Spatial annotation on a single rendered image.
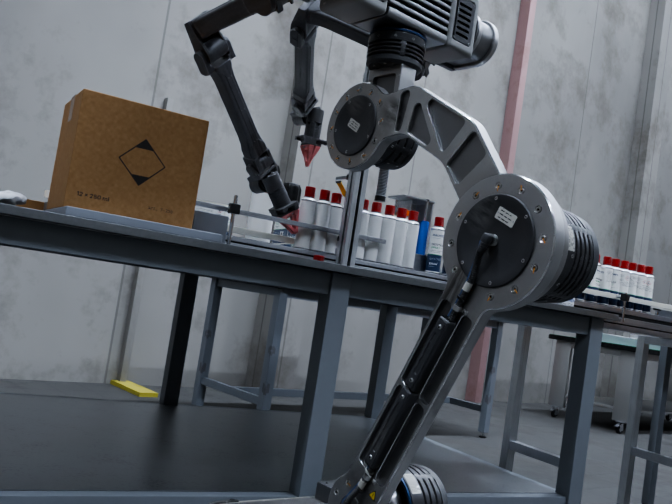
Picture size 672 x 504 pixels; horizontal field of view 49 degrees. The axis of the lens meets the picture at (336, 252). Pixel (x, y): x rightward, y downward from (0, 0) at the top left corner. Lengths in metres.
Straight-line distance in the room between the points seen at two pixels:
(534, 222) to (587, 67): 7.35
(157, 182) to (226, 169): 3.44
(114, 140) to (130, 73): 3.19
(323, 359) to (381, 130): 0.65
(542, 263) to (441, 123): 0.41
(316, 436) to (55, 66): 3.30
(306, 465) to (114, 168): 0.89
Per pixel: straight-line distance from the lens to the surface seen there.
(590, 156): 8.58
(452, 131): 1.50
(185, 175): 1.83
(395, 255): 2.56
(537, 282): 1.26
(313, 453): 2.01
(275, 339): 3.74
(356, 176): 2.31
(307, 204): 2.39
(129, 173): 1.79
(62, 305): 4.78
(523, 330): 3.19
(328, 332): 1.97
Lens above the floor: 0.74
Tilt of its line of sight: 4 degrees up
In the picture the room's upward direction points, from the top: 9 degrees clockwise
